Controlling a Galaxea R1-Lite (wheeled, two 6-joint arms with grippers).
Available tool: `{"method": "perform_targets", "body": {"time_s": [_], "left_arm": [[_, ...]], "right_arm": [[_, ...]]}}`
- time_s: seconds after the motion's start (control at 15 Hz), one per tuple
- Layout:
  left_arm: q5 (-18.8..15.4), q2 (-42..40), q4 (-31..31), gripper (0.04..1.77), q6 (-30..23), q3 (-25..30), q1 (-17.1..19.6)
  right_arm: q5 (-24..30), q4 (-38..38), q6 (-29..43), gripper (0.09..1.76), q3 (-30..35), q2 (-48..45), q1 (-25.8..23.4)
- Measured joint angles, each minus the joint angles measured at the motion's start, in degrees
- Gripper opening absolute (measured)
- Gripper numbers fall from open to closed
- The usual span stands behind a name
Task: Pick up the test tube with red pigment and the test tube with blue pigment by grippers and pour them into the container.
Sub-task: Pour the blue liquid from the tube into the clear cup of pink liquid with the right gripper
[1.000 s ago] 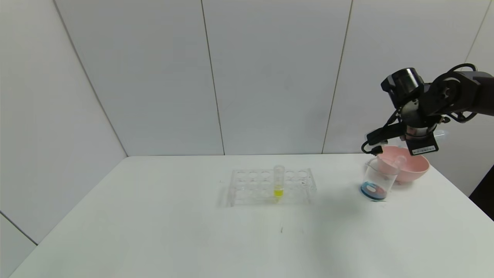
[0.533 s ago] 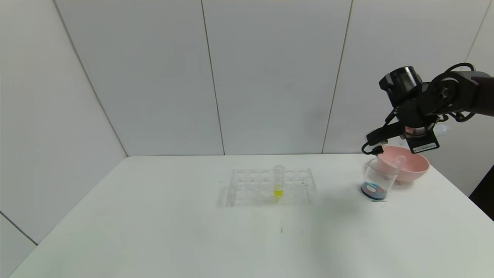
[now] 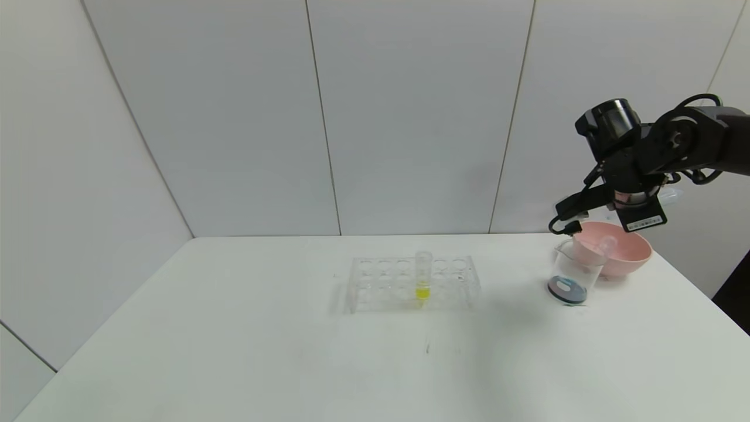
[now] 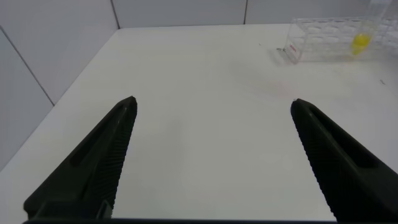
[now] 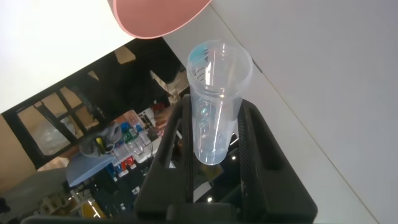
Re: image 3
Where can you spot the test tube with red pigment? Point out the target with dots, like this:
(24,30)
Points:
(604,245)

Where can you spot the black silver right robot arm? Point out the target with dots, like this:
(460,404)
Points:
(691,138)

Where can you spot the test tube with yellow pigment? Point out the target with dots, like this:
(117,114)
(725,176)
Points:
(422,290)

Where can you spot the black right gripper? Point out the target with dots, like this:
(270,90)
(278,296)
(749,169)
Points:
(643,218)

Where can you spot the pink bowl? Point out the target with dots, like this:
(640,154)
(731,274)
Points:
(630,255)

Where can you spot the clear plastic test tube rack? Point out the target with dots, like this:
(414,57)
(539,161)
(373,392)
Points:
(387,287)

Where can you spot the test tube with blue pigment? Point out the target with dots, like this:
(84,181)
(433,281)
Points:
(671,196)

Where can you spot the white grey right wrist camera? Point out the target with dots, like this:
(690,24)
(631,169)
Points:
(583,202)

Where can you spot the clear glass beaker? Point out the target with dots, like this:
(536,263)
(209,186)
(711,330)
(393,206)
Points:
(567,290)

